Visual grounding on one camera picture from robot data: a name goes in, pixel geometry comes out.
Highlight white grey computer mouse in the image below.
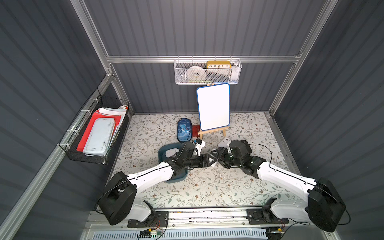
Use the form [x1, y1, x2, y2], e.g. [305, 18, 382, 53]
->
[165, 149, 179, 158]

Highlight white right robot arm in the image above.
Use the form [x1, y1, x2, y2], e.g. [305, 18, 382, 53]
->
[211, 140, 348, 233]

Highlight white wire wall basket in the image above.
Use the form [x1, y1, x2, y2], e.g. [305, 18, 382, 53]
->
[174, 58, 243, 85]

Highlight wooden easel stand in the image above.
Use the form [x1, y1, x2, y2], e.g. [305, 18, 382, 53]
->
[198, 126, 229, 140]

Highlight blue dinosaur pencil case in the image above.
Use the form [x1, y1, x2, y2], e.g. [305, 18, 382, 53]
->
[177, 118, 193, 143]

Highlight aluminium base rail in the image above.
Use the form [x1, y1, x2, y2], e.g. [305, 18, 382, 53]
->
[80, 207, 337, 240]

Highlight white tape roll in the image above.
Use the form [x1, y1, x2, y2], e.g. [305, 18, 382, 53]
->
[186, 66, 206, 82]

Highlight red flat box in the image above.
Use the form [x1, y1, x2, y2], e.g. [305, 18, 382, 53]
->
[192, 125, 200, 138]

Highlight white plastic tray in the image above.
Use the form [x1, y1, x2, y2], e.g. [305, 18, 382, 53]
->
[83, 118, 115, 156]

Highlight black wire wall basket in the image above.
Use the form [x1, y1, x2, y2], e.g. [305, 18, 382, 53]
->
[59, 90, 129, 165]

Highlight blue framed whiteboard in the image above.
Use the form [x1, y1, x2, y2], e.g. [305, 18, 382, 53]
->
[196, 83, 230, 131]

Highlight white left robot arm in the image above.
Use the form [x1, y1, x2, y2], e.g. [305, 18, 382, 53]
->
[95, 142, 217, 226]

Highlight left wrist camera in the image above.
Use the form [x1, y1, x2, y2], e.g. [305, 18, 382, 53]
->
[193, 139, 206, 156]

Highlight teal storage box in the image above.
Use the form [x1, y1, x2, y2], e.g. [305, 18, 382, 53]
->
[158, 143, 189, 184]

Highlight yellow clock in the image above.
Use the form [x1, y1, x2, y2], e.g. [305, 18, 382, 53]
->
[207, 60, 232, 69]

